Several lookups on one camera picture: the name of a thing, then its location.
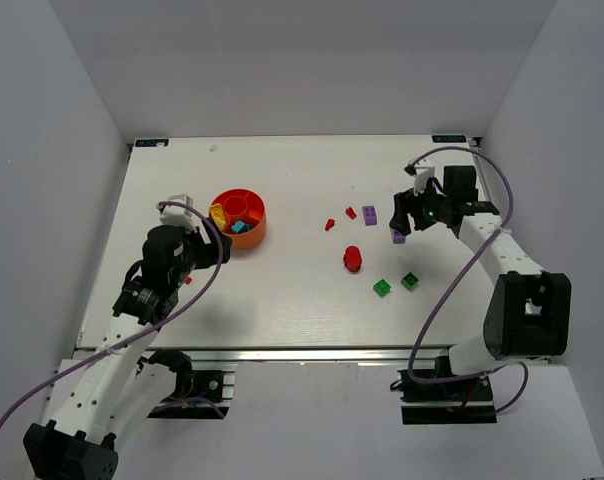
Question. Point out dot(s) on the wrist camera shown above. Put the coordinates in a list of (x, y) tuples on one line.
[(421, 170), (177, 216)]

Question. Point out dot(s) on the green lego brick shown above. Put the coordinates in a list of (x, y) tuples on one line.
[(410, 281), (382, 288)]

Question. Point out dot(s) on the white foam board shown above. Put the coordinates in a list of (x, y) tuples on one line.
[(342, 421)]

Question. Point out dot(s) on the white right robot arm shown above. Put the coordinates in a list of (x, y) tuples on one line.
[(529, 310)]

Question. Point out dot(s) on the green lego brick right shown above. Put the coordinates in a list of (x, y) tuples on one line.
[(410, 281)]

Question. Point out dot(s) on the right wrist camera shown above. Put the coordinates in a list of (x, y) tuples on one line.
[(421, 170)]

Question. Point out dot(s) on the orange round divided container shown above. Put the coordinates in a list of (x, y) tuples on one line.
[(240, 214)]

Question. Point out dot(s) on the purple lego brick with studs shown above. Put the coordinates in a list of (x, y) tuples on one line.
[(369, 215)]

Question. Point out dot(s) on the blue corner sticker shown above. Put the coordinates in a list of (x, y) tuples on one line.
[(151, 143), (448, 139)]

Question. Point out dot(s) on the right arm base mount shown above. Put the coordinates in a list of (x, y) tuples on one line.
[(463, 402)]

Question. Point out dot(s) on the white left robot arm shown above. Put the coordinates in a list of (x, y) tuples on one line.
[(120, 389)]

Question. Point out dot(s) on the left blue corner sticker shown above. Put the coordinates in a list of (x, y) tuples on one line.
[(151, 143)]

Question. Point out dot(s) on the green lego brick left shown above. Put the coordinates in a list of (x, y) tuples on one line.
[(382, 288)]

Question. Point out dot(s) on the right blue corner sticker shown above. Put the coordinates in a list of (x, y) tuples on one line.
[(448, 139)]

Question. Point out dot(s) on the small teal lego brick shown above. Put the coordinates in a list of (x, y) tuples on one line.
[(248, 228)]

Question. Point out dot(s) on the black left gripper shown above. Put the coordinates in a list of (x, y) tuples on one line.
[(214, 248)]

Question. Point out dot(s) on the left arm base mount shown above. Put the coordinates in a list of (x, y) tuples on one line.
[(200, 392)]

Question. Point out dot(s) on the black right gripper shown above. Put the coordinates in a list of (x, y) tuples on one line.
[(410, 209)]

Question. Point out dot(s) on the long yellow lego brick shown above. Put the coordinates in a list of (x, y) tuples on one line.
[(218, 214)]

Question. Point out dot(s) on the aluminium table rail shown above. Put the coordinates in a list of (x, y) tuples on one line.
[(301, 354)]

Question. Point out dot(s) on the red rounded lego brick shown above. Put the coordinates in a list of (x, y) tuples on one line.
[(352, 259)]

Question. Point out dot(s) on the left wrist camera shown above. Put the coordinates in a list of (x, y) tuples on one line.
[(177, 216)]

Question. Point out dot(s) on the purple printed lego brick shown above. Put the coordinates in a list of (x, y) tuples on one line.
[(397, 237)]

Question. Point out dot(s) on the teal arched lego brick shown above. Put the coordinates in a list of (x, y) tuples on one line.
[(238, 226)]

